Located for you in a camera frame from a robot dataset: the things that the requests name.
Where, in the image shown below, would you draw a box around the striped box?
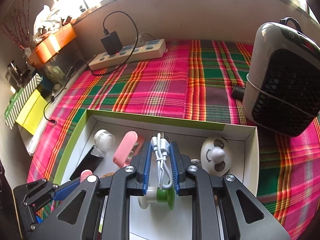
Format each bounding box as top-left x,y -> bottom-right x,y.
4,74 -> 43,130

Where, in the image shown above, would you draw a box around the orange box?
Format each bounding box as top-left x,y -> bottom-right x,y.
27,25 -> 77,68

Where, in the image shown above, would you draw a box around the small dark block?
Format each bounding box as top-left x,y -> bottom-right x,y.
231,85 -> 247,99

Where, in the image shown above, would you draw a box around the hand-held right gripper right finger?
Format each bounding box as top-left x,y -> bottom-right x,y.
169,141 -> 292,240

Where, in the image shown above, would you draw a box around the black tube white cap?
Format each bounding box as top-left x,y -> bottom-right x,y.
70,146 -> 104,180

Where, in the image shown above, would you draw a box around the long pink clip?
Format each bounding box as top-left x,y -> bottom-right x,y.
113,131 -> 146,167

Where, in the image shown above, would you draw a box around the black charger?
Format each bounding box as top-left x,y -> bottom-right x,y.
100,31 -> 123,55

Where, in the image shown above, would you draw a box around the grey space heater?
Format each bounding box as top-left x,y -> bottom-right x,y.
242,21 -> 320,137

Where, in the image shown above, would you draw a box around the red twig branches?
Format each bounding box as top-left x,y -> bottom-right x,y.
1,0 -> 34,50

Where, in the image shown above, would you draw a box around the beige power strip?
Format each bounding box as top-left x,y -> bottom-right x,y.
89,39 -> 167,71

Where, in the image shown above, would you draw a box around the black charger cable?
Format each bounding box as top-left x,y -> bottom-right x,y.
44,11 -> 139,125

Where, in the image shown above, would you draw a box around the white plastic bag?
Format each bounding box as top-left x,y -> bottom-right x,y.
32,4 -> 73,43

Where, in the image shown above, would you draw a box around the black heater cord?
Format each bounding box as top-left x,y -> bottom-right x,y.
279,17 -> 309,34

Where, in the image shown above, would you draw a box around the green and white cardboard box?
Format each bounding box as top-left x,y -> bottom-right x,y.
51,109 -> 260,240

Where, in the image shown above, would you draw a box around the metal holder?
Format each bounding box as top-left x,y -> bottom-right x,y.
5,60 -> 29,88

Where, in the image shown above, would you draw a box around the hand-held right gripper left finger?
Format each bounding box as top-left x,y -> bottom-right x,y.
29,141 -> 152,240

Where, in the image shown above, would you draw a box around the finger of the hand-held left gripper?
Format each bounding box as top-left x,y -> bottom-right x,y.
13,179 -> 82,212
19,206 -> 43,238

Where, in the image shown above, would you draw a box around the white egg-shaped toy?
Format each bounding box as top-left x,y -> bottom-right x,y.
200,136 -> 234,178

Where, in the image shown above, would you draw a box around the pink plaid tablecloth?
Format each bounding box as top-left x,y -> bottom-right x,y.
27,39 -> 320,230

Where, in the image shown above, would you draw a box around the glass tank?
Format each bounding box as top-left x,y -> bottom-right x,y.
39,41 -> 87,87

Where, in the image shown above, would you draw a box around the pink eraser block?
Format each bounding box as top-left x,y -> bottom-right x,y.
80,169 -> 93,183

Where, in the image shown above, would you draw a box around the green and white spool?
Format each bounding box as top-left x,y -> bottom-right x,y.
137,188 -> 175,210

